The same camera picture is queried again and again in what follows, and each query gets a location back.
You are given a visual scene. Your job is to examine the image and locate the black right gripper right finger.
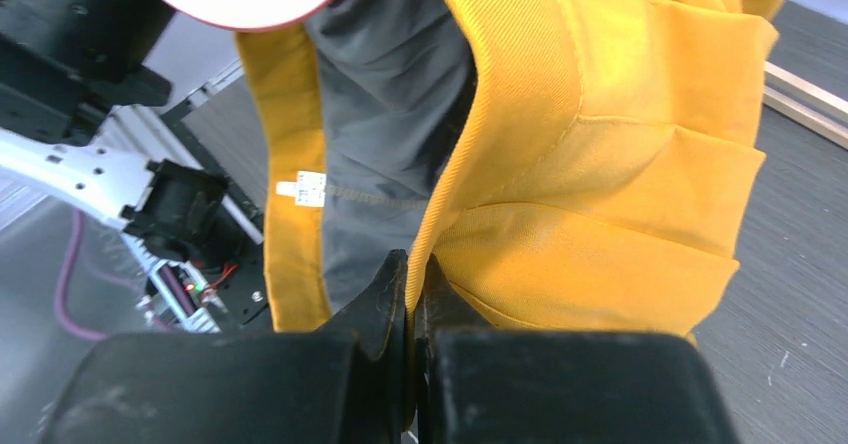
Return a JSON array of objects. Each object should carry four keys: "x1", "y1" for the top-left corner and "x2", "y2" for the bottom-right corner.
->
[{"x1": 415, "y1": 255, "x2": 493, "y2": 443}]

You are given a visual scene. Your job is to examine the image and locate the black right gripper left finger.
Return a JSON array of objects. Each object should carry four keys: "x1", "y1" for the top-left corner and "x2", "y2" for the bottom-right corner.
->
[{"x1": 319, "y1": 250, "x2": 407, "y2": 443}]

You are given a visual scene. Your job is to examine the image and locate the yellow pleated skirt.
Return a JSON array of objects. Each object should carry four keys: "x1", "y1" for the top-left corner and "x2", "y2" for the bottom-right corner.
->
[{"x1": 236, "y1": 0, "x2": 785, "y2": 337}]

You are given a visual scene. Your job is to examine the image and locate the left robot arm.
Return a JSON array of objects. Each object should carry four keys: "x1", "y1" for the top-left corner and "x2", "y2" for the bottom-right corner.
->
[{"x1": 1, "y1": 0, "x2": 239, "y2": 268}]

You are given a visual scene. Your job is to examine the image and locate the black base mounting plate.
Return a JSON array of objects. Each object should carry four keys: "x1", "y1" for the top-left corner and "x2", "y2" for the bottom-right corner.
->
[{"x1": 162, "y1": 117, "x2": 272, "y2": 331}]

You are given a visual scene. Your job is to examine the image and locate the wooden clothes rack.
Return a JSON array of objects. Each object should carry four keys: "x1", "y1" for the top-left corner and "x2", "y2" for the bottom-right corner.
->
[{"x1": 763, "y1": 62, "x2": 847, "y2": 150}]

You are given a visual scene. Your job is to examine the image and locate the aluminium rail frame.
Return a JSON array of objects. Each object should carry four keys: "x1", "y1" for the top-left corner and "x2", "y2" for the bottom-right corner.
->
[{"x1": 0, "y1": 56, "x2": 266, "y2": 334}]

